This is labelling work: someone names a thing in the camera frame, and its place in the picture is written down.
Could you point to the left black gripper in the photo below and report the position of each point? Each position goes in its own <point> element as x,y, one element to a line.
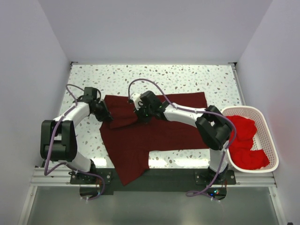
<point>106,116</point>

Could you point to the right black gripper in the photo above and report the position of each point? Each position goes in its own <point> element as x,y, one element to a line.
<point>138,113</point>

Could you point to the dark red t-shirt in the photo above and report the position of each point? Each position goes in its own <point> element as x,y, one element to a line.
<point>128,141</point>

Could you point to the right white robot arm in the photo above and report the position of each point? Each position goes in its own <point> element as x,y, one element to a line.
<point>215,129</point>

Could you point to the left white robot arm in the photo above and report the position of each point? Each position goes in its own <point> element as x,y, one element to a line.
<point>58,143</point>

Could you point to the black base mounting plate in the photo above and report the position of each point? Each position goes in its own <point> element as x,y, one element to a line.
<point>89,184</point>

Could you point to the bright red t-shirt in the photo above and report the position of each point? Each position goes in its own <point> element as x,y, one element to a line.
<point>240,149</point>

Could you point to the white plastic laundry basket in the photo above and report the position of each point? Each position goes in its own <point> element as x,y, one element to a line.
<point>262,139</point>

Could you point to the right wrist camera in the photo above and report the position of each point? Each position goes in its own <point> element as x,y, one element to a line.
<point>135,97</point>

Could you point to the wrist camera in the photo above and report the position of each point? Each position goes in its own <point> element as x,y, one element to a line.
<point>135,97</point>
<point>91,94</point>

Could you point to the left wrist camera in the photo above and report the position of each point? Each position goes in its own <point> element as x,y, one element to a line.
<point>91,94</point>

